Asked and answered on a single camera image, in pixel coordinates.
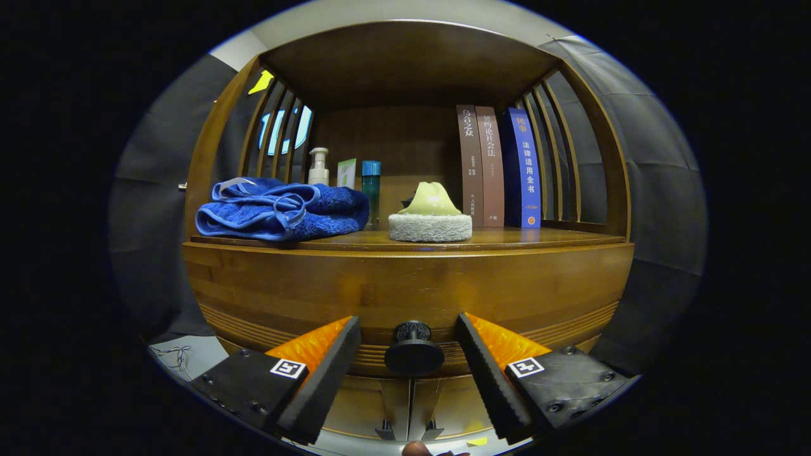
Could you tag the teal capped bottle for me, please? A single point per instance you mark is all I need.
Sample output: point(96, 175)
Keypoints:
point(371, 190)

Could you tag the black drawer knob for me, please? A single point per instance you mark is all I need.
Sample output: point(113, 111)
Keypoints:
point(414, 358)

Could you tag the wooden countertop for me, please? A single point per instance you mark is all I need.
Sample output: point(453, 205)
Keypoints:
point(507, 237)

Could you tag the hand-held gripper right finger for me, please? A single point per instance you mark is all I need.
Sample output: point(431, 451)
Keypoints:
point(488, 380)

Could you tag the white green tube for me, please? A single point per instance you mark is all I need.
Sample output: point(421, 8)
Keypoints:
point(346, 174)

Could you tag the wooden cabinet door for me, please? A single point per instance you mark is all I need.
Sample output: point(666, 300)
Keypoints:
point(355, 408)
point(453, 405)

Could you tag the blue book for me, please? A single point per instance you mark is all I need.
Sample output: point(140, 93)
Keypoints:
point(527, 171)

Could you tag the folded blue towel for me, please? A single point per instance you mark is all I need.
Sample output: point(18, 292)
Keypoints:
point(285, 215)

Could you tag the brown wooden cabinet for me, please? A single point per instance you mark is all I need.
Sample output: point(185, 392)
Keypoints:
point(405, 63)

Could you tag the brown wooden drawer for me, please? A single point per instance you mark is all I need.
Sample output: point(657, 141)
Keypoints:
point(412, 285)

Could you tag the white pump bottle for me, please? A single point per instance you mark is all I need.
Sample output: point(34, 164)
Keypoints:
point(319, 174)

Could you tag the dark brown book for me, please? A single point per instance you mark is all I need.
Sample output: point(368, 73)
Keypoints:
point(470, 164)

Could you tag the blue lidded teacup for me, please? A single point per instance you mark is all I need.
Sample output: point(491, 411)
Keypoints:
point(406, 204)

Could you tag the yellow floor tape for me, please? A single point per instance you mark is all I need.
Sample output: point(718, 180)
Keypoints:
point(476, 441)

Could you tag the reddish brown book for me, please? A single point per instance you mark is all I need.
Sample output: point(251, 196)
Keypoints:
point(493, 171)

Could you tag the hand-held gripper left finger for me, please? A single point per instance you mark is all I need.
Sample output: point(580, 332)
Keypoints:
point(329, 380)

